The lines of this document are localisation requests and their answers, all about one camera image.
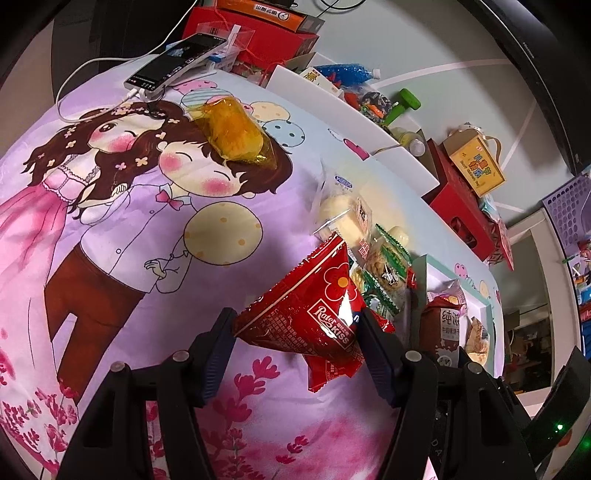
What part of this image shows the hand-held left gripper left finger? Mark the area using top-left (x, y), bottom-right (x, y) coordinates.
top-left (58, 307), bottom-right (238, 480)

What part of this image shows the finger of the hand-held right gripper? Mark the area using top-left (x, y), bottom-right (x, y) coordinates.
top-left (404, 270), bottom-right (428, 352)

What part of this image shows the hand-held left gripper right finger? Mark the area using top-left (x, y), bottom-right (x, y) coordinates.
top-left (358, 308), bottom-right (539, 480)

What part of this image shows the teal storage tray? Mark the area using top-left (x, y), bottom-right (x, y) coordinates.
top-left (411, 255), bottom-right (492, 370)

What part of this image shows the red snack packet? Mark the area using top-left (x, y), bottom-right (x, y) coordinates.
top-left (232, 233), bottom-right (398, 393)

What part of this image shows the clear steamed cake packet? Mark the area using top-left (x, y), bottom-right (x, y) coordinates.
top-left (314, 168), bottom-right (375, 259)

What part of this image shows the beige cracker packet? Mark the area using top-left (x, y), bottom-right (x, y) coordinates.
top-left (466, 316), bottom-right (490, 367)

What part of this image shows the printed blanket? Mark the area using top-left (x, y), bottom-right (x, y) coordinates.
top-left (0, 65), bottom-right (504, 480)

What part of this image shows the red crate box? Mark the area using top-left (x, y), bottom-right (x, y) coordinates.
top-left (422, 138), bottom-right (513, 268)

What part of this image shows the white cabinet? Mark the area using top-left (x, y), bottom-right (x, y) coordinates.
top-left (503, 208), bottom-right (583, 393)

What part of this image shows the yellow label gift box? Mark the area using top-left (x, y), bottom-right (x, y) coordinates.
top-left (443, 124), bottom-right (506, 197)

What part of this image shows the small yellow bottle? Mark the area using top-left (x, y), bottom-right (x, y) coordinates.
top-left (392, 129), bottom-right (428, 155)

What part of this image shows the purple perforated basket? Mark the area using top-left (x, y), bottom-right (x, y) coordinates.
top-left (541, 173), bottom-right (591, 254)

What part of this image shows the bag of colourful toys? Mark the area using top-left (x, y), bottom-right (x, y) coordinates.
top-left (344, 85), bottom-right (402, 125)

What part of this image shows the green toy dumbbell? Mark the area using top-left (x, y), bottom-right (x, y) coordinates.
top-left (385, 88), bottom-right (423, 127)

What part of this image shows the white open box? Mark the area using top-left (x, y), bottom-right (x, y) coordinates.
top-left (268, 65), bottom-right (441, 197)

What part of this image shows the yellow translucent snack packet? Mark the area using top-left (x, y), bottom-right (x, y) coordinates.
top-left (187, 96), bottom-right (278, 166)

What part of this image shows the blue bead bottle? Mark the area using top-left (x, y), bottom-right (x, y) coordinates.
top-left (316, 62), bottom-right (384, 86)

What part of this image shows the yellow white carton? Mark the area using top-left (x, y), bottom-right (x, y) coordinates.
top-left (298, 67), bottom-right (345, 95)

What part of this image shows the brown cardboard box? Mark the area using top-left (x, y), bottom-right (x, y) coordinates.
top-left (286, 51), bottom-right (317, 72)

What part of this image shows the smartphone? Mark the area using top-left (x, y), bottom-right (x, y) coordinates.
top-left (124, 32), bottom-right (229, 93)

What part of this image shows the red gift box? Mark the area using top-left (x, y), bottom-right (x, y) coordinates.
top-left (182, 7), bottom-right (319, 65)

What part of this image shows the clear plastic box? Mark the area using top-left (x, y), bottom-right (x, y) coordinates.
top-left (203, 25), bottom-right (257, 70)

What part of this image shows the orange box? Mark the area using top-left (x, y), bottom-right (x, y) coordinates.
top-left (215, 0), bottom-right (324, 33)

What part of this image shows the white charging cable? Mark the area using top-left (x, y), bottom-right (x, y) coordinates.
top-left (54, 0), bottom-right (200, 124)

